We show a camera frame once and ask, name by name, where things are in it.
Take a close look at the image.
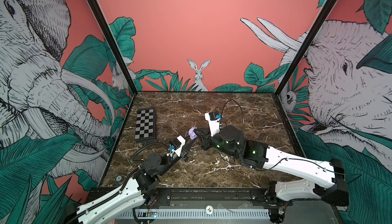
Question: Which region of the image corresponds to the black right corner post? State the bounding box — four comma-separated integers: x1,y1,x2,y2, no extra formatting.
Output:
274,0,338,96

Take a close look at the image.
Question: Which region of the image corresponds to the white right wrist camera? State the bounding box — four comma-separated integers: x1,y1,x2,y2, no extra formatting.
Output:
205,111,221,137

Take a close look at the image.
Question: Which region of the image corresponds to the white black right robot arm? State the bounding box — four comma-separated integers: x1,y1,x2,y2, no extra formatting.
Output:
189,126,350,207

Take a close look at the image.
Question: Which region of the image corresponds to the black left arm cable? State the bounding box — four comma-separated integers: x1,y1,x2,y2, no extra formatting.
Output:
130,142,169,165

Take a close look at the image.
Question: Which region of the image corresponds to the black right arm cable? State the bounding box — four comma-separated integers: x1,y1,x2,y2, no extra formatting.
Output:
220,99,245,133

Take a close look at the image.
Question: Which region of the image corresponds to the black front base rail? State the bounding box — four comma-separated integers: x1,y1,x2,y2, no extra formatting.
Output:
88,187,290,217

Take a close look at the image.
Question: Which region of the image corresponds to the black corner post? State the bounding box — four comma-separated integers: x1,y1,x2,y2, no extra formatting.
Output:
274,0,338,96
86,0,138,96

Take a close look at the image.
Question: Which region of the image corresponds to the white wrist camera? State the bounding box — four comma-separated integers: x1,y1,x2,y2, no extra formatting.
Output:
166,135,186,157
205,111,221,137

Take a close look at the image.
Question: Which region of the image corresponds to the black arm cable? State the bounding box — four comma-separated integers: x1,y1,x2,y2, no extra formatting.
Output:
220,99,245,133
130,142,169,165

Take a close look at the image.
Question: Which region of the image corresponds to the black white chessboard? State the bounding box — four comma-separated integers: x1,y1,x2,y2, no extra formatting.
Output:
134,108,156,143

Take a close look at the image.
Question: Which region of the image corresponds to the black left corner post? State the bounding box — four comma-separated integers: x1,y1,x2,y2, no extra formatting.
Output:
86,0,138,96

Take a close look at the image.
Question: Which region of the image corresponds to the white perforated vent strip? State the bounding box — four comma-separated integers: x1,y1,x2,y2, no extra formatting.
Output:
135,209,270,220

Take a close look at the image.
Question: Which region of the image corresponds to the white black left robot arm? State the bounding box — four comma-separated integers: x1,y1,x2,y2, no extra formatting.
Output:
65,136,196,224

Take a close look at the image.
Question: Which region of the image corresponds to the purple earbud charging case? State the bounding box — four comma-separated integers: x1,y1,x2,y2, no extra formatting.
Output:
188,127,198,140

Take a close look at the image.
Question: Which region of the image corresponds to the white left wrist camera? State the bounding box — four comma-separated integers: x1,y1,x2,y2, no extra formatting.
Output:
166,135,186,157

